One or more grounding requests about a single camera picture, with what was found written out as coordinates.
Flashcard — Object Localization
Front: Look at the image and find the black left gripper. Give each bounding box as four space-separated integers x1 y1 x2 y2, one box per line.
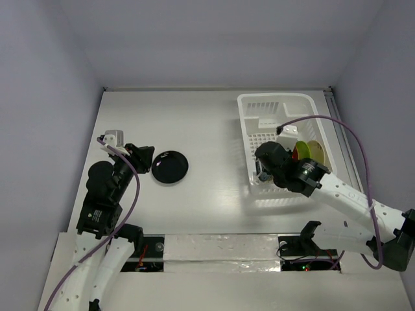
110 142 154 200

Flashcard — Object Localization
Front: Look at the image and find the orange plate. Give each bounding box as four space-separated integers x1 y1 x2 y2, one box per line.
292 146 300 161

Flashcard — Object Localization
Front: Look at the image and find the black plate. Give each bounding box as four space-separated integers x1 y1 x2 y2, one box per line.
151 150 189 185

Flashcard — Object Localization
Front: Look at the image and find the green plate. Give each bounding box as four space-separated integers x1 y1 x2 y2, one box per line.
294 141 311 160

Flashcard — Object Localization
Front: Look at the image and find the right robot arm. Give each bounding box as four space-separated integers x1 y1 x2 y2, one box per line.
255 141 414 272

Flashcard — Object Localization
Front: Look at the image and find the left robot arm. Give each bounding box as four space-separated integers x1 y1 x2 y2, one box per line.
44 137 154 310

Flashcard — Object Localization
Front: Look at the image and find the white plastic dish rack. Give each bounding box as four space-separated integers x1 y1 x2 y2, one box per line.
237 92 339 197

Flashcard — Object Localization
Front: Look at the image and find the foil covered base bar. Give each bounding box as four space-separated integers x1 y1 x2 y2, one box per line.
163 234 281 273

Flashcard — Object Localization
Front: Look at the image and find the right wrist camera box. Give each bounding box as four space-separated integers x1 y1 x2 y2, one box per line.
276 125 298 144

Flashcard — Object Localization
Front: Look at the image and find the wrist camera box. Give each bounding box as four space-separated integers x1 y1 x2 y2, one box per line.
276 125 298 144
97 130 128 155

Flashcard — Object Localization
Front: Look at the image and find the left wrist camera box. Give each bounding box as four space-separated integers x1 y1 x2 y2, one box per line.
97 130 128 155

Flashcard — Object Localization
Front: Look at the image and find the aluminium side rail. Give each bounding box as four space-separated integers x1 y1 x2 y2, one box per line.
324 86 354 169

